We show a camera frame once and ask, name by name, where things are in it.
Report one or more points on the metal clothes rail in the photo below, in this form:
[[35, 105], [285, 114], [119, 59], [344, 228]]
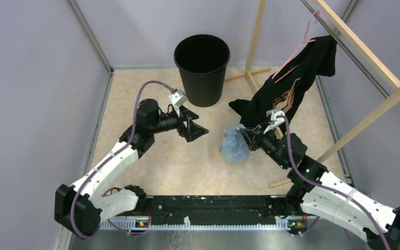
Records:
[[351, 43]]

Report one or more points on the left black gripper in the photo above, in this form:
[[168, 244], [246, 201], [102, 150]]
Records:
[[194, 131]]

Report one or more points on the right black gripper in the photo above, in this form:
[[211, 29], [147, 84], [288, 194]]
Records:
[[254, 135]]

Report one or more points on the black plastic trash bin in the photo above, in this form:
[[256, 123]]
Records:
[[202, 61]]

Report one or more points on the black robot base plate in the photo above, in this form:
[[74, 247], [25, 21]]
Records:
[[224, 210]]

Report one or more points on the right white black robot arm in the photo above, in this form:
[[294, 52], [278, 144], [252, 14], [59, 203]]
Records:
[[317, 191]]

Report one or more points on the grey cable duct rail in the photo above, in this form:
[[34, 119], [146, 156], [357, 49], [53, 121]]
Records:
[[142, 224]]

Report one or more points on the pink clothes hanger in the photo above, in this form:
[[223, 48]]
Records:
[[304, 41]]

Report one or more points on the black printed t-shirt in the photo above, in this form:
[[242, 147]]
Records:
[[287, 89]]

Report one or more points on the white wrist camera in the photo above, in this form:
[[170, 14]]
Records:
[[276, 119], [177, 99]]

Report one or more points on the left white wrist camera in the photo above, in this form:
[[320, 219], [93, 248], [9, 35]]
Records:
[[177, 99]]

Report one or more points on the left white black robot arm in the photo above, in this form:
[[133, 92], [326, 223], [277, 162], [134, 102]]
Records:
[[82, 206]]

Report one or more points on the light blue plastic trash bag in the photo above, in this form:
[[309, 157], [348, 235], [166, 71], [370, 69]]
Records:
[[233, 147]]

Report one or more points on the wooden clothes rack frame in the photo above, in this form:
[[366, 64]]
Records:
[[372, 158]]

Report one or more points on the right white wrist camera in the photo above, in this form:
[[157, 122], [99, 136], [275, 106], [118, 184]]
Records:
[[276, 119]]

